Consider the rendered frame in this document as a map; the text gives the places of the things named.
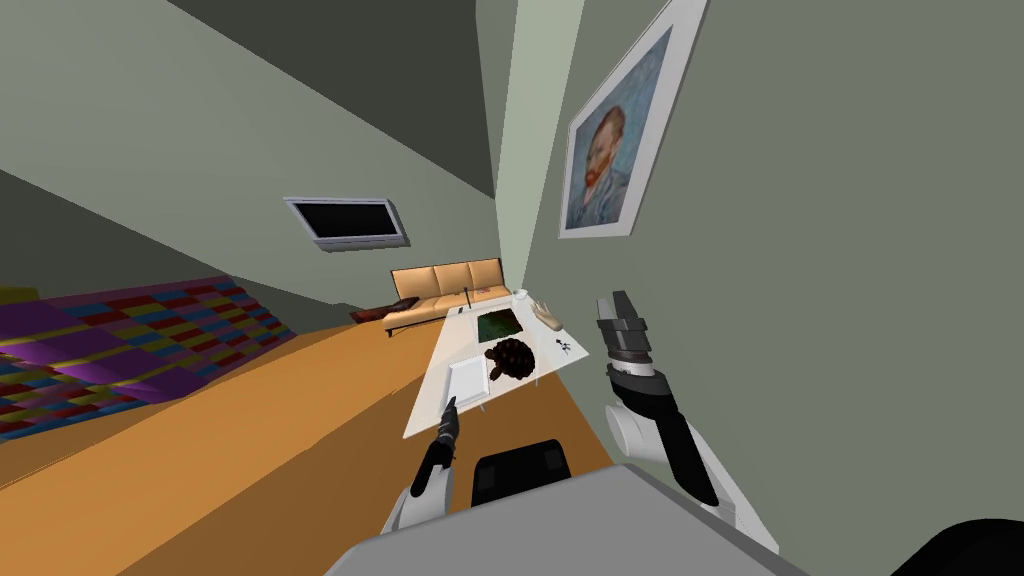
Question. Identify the dark green square book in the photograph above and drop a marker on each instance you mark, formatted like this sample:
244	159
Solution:
500	326

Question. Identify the dark brown round pinecone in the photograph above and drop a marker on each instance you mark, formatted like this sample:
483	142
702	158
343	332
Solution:
512	360

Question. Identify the tan sofa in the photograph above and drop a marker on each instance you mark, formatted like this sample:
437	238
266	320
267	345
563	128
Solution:
444	288

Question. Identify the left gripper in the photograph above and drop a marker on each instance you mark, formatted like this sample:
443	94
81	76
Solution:
449	422

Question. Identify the white square plate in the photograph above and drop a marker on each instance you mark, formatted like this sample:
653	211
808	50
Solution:
469	382

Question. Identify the white table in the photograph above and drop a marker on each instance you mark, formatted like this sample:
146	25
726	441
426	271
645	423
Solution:
448	344

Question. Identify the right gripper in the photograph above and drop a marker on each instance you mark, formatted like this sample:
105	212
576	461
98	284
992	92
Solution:
625	340

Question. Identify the white framed portrait painting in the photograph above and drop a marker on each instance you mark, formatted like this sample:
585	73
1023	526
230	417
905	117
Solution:
612	144

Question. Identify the dark brown low table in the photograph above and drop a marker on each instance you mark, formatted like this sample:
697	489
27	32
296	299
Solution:
384	310

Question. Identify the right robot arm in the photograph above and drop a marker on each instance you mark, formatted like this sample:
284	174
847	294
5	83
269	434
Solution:
668	436

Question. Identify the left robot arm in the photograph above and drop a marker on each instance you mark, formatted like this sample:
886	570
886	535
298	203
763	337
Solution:
428	484

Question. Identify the multicoloured checked rug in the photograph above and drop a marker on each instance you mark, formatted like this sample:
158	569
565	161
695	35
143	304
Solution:
120	344

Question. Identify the beige wooden hand figure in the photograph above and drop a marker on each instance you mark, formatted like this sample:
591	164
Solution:
549	317

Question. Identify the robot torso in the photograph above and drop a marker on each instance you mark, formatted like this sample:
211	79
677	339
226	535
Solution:
576	528

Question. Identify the grey framed wall television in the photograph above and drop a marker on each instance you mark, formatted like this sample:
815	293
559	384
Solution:
348	220

